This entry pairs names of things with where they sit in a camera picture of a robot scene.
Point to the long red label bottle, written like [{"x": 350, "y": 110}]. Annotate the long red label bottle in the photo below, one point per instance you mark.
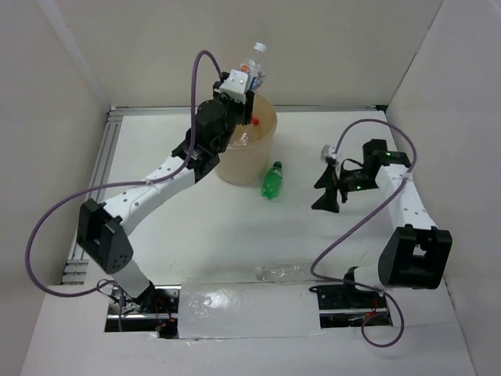
[{"x": 248, "y": 133}]

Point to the beige plastic bin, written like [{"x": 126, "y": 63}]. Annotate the beige plastic bin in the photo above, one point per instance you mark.
[{"x": 240, "y": 165}]

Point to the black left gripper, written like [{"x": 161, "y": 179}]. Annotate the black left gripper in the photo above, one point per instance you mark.
[{"x": 245, "y": 109}]

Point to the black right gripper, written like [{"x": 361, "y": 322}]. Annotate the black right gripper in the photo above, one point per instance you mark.
[{"x": 328, "y": 201}]

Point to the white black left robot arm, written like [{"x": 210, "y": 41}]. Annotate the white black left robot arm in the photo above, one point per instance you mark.
[{"x": 103, "y": 228}]

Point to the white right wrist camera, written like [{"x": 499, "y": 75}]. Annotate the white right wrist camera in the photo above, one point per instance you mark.
[{"x": 328, "y": 153}]

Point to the clear bottle blue label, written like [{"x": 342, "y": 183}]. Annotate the clear bottle blue label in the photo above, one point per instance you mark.
[{"x": 254, "y": 67}]

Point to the white foil cover sheet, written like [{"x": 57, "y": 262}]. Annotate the white foil cover sheet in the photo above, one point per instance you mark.
[{"x": 247, "y": 310}]

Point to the crushed clear bottle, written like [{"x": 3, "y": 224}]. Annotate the crushed clear bottle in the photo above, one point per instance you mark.
[{"x": 297, "y": 272}]

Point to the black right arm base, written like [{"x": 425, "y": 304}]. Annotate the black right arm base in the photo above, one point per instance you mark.
[{"x": 342, "y": 306}]

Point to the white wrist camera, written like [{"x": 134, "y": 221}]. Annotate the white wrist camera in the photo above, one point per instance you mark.
[
  {"x": 235, "y": 85},
  {"x": 328, "y": 153}
]

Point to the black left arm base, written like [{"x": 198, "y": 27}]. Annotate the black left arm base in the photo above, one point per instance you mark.
[{"x": 159, "y": 317}]

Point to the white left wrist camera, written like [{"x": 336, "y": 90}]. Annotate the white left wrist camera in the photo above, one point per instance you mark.
[{"x": 235, "y": 85}]

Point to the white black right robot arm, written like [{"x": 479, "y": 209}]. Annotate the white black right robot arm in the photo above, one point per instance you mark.
[{"x": 417, "y": 251}]

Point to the green plastic bottle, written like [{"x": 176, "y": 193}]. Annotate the green plastic bottle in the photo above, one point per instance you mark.
[{"x": 272, "y": 182}]

